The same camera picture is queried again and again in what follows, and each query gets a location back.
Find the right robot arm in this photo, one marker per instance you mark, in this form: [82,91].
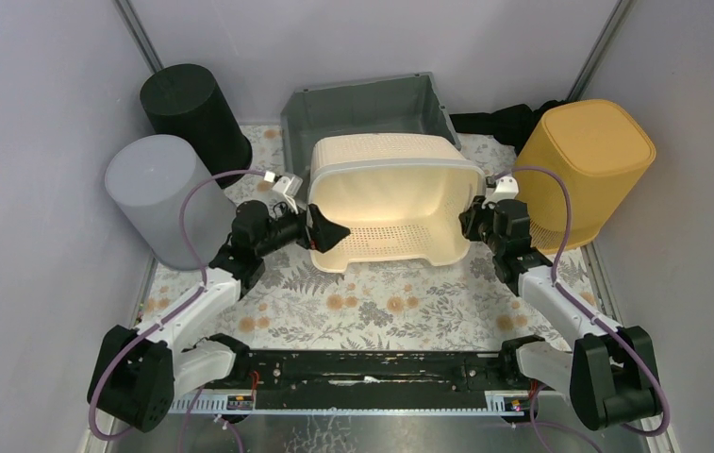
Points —
[610,376]

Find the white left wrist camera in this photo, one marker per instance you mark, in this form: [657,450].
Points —
[287,186]

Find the black ribbed waste bin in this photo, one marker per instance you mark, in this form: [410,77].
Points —
[185,100]

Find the grey plastic crate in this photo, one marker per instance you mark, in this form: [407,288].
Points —
[390,104]

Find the yellow slatted waste basket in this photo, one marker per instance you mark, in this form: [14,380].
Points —
[580,162]

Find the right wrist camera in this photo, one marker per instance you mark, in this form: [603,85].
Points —
[500,188]

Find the left aluminium frame post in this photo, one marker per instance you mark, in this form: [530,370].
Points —
[138,33]

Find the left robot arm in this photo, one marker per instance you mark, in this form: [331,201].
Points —
[140,371]

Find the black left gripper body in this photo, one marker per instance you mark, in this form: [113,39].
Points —
[310,226]

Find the right aluminium frame post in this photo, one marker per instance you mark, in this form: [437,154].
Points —
[609,31]

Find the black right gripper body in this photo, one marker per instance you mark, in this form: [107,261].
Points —
[495,243]

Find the grey round plastic bin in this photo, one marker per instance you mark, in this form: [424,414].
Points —
[149,180]

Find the cream perforated plastic basket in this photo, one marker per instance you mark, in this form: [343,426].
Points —
[400,194]

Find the floral patterned table mat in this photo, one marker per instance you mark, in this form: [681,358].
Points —
[386,305]

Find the aluminium frame post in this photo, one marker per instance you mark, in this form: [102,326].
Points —
[609,31]
[138,33]

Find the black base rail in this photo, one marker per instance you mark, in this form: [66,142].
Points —
[331,382]

